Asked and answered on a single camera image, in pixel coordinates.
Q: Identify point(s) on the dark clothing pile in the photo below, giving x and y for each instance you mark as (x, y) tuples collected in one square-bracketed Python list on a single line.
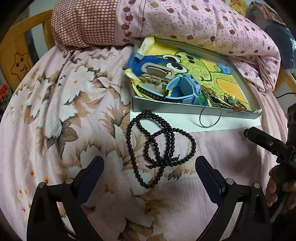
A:
[(275, 30)]

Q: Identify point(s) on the silver bangle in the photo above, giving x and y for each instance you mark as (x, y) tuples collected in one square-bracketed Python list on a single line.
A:
[(200, 120)]

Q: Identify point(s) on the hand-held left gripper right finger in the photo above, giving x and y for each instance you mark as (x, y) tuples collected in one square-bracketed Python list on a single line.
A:
[(209, 178)]

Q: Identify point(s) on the orange toy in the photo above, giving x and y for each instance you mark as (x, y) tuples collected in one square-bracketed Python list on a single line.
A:
[(3, 92)]

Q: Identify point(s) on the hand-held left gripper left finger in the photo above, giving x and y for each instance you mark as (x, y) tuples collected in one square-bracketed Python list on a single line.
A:
[(92, 172)]

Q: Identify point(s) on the shallow box with cartoon drawing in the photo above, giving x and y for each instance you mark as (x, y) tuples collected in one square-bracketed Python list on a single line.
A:
[(226, 76)]

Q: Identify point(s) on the red checked pillow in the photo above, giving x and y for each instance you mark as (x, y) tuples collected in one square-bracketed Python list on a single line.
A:
[(83, 20)]

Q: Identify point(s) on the wooden chair with star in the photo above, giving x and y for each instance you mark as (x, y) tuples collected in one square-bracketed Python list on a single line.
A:
[(16, 46)]

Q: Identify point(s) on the pink floral bedsheet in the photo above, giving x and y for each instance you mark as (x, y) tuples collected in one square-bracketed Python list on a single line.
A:
[(57, 120)]

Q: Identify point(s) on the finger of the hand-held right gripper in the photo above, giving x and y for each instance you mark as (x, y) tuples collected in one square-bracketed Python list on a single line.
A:
[(266, 140)]

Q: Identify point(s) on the grey hair claw clip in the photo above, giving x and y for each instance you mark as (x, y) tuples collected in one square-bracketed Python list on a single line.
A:
[(157, 68)]

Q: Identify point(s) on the pink dotted quilt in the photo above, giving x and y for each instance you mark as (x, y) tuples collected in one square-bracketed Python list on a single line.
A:
[(196, 20)]

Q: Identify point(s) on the flower pendant with pearl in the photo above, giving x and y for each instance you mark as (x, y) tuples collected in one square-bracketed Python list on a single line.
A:
[(232, 99)]

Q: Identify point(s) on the person's right hand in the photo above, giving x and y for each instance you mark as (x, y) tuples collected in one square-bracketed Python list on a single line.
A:
[(276, 187)]

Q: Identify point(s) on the blue smartwatch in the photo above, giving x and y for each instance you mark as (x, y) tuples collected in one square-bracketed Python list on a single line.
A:
[(185, 87)]

